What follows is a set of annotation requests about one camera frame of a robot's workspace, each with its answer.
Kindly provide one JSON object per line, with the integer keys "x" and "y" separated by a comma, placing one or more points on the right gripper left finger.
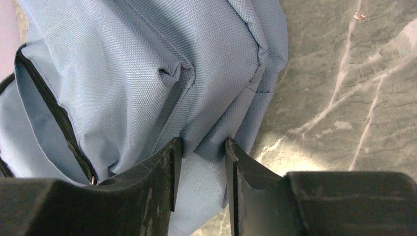
{"x": 137, "y": 202}

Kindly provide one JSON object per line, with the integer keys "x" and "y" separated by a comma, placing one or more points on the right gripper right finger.
{"x": 262, "y": 203}

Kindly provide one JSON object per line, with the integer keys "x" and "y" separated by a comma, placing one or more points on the blue-grey backpack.
{"x": 100, "y": 85}

